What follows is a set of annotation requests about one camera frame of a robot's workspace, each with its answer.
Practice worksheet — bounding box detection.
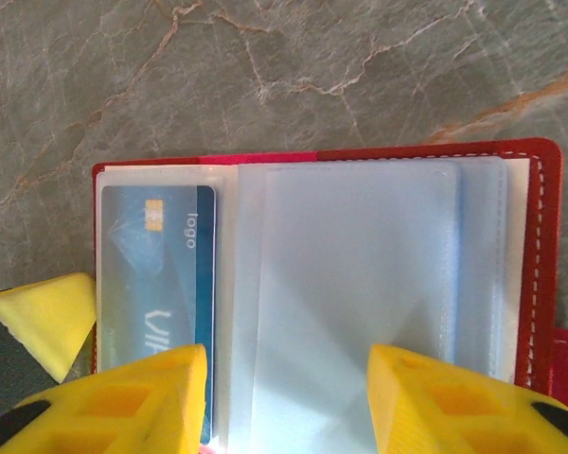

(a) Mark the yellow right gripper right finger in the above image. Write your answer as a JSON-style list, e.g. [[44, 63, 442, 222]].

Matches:
[[366, 343, 568, 454]]

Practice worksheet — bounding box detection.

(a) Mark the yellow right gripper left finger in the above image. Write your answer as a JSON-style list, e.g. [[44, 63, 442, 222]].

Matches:
[[0, 343, 208, 454]]

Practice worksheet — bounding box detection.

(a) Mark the blue VIP credit card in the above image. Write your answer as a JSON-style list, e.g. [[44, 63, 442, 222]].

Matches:
[[99, 183, 218, 445]]

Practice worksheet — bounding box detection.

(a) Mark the red card holder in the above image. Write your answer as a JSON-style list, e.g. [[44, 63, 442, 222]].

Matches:
[[90, 136, 568, 454]]

